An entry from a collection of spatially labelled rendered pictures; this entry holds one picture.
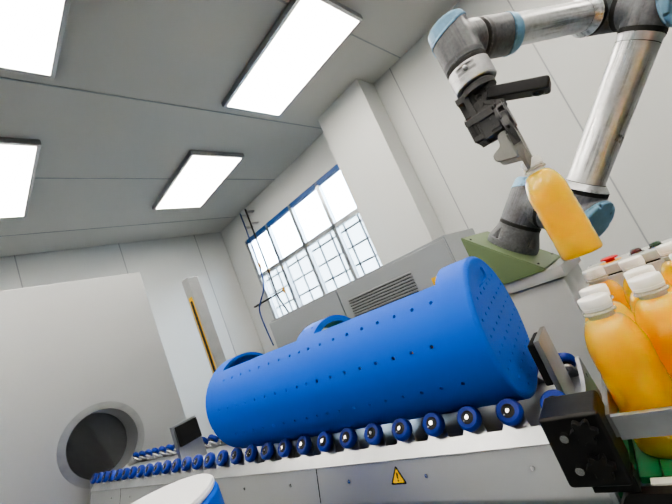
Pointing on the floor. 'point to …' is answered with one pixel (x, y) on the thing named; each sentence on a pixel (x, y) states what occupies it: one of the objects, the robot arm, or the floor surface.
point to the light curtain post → (204, 322)
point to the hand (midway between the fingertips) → (531, 162)
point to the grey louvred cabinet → (375, 286)
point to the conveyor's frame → (658, 491)
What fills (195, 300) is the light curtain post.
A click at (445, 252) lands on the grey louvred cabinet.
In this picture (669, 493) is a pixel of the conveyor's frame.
